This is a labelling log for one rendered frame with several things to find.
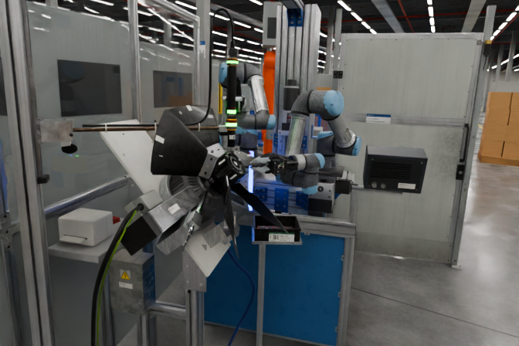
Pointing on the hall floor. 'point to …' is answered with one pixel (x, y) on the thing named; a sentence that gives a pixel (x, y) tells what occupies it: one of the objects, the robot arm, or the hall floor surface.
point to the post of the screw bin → (260, 294)
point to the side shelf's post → (107, 315)
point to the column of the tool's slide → (25, 167)
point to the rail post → (345, 291)
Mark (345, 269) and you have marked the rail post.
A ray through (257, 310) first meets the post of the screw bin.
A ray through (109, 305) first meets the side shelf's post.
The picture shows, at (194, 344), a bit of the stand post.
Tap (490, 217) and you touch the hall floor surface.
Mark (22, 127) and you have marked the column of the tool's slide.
